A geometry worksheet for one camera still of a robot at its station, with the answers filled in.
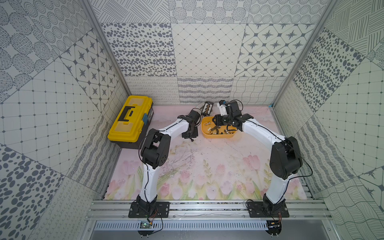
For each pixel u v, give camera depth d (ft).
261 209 2.40
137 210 2.34
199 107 3.89
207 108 3.79
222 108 2.71
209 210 2.50
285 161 1.60
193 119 2.64
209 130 3.44
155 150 1.82
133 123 2.89
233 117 2.29
